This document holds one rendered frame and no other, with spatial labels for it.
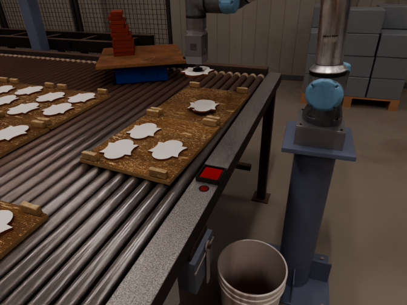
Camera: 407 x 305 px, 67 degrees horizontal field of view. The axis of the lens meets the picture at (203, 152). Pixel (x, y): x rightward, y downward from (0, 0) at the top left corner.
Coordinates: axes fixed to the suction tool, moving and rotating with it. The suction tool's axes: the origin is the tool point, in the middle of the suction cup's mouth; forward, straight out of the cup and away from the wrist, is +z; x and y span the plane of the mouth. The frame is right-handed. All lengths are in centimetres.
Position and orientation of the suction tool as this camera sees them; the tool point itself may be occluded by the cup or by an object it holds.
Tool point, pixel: (197, 73)
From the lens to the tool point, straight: 126.6
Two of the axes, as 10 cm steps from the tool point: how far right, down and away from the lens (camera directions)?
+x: 9.6, 1.3, -2.7
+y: -2.9, 4.9, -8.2
